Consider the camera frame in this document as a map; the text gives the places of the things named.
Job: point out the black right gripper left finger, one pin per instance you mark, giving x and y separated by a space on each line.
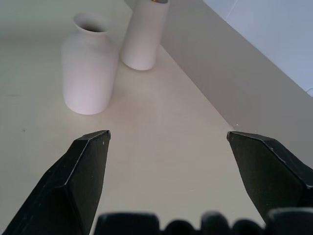
73 186

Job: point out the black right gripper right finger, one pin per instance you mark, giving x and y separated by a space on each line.
269 176

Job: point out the wide white bottle vase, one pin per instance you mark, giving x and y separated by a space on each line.
88 71

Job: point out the slim white cylinder vase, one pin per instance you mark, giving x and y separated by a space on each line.
143 36

